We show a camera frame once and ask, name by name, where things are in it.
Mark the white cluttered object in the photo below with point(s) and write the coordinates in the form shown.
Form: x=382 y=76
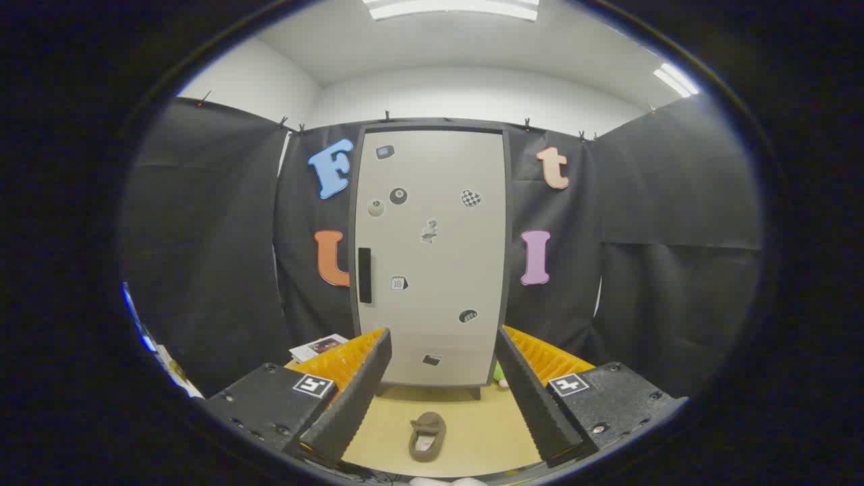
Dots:
x=177 y=374

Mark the white book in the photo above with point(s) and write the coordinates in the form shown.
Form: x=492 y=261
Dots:
x=317 y=347

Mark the small ceiling light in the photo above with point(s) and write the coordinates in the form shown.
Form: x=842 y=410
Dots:
x=676 y=79

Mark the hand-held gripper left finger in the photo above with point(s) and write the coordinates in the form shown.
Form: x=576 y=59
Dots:
x=358 y=398

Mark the brown fuzzy slipper shoe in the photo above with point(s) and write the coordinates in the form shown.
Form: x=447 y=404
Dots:
x=427 y=425

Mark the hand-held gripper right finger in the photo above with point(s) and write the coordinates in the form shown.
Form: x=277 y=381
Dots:
x=536 y=405

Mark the green and pink toy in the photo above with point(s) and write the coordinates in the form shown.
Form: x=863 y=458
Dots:
x=499 y=374

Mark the black backdrop cloth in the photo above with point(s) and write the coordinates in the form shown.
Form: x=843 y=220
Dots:
x=202 y=236

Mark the dark grey shoe cabinet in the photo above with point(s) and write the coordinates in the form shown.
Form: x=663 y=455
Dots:
x=432 y=123

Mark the glowing blue screen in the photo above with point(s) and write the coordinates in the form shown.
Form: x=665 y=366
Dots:
x=133 y=317

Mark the long ceiling light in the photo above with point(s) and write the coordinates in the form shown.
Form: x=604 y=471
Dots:
x=452 y=8

